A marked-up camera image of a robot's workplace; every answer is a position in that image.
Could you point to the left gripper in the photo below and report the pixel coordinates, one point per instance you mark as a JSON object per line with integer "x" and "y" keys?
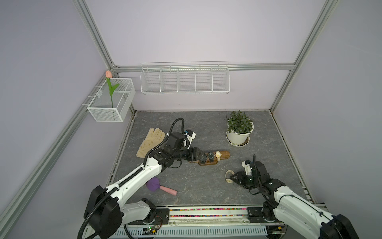
{"x": 192, "y": 156}

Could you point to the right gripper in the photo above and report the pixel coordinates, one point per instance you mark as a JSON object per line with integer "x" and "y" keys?
{"x": 238, "y": 178}

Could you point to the beige watch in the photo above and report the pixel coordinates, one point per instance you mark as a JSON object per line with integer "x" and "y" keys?
{"x": 228, "y": 176}
{"x": 218, "y": 155}

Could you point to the slim black watch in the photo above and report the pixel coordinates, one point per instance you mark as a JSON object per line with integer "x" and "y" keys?
{"x": 210, "y": 158}

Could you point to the chunky black watch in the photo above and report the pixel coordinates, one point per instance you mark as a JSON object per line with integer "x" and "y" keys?
{"x": 202, "y": 158}

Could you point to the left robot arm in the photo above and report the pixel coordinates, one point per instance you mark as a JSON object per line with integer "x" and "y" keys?
{"x": 107, "y": 208}

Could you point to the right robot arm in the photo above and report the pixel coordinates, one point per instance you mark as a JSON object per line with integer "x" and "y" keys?
{"x": 282, "y": 204}

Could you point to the wooden watch stand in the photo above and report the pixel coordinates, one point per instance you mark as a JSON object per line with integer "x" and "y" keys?
{"x": 225, "y": 155}

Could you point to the beige work glove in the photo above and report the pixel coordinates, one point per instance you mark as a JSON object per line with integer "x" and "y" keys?
{"x": 152, "y": 139}

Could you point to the purple pink brush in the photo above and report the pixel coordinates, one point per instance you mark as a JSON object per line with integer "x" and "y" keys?
{"x": 154, "y": 184}

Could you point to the potted green plant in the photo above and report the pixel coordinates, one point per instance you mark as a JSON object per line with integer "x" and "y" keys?
{"x": 240, "y": 126}

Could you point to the white mesh box basket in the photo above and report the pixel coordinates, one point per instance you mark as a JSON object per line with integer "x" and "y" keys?
{"x": 100, "y": 105}

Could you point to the artificial pink tulip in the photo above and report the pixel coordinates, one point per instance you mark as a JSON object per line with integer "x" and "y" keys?
{"x": 111, "y": 87}

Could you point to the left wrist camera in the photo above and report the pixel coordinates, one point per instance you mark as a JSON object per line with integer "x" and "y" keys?
{"x": 189, "y": 136}

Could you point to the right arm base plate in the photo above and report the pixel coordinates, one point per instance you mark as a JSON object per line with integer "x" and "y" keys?
{"x": 257, "y": 214}

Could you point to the white vented cable duct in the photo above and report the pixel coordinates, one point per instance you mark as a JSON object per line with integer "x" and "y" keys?
{"x": 198, "y": 232}

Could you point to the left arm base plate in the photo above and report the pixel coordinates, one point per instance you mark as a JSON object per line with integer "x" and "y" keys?
{"x": 159, "y": 217}

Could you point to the white wire shelf basket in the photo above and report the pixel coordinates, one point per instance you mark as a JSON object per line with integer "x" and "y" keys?
{"x": 196, "y": 77}

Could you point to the aluminium frame profiles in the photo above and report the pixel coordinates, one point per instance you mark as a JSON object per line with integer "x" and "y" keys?
{"x": 23, "y": 197}

